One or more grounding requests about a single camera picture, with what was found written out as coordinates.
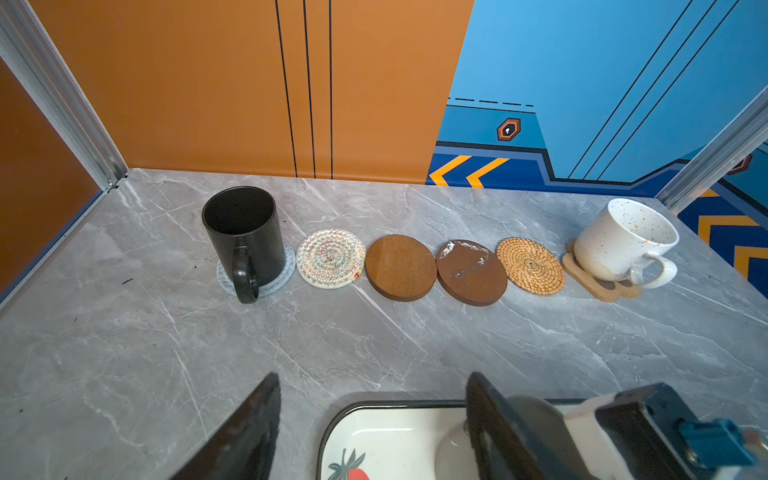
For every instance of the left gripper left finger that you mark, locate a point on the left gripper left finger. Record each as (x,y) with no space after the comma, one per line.
(245,444)

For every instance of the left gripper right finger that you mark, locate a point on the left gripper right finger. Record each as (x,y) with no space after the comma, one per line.
(504,445)

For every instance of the grey blue woven coaster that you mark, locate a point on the grey blue woven coaster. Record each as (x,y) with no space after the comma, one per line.
(268,289)

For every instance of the dark brown scratched coaster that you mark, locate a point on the dark brown scratched coaster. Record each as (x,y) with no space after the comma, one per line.
(471,273)

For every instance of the woven rattan coaster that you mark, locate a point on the woven rattan coaster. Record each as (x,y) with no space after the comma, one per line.
(531,266)

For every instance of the paw shaped wooden coaster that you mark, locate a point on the paw shaped wooden coaster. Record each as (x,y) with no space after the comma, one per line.
(605,291)

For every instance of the plain brown wooden coaster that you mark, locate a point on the plain brown wooden coaster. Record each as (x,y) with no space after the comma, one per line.
(400,268)

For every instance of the black mug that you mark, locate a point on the black mug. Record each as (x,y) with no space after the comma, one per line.
(243,225)

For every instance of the white speckled mug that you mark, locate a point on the white speckled mug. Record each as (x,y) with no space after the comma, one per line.
(628,241)

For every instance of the grey metal mug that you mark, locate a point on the grey metal mug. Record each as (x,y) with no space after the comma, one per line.
(455,459)

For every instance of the strawberry print serving tray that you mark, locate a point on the strawberry print serving tray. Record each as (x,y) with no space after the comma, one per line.
(386,440)

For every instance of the right aluminium corner post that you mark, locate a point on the right aluminium corner post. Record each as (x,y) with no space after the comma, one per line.
(732,144)

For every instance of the aluminium corner post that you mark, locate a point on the aluminium corner post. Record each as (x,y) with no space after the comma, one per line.
(30,53)
(732,144)

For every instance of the left aluminium corner post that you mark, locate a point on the left aluminium corner post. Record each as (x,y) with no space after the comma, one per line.
(30,53)

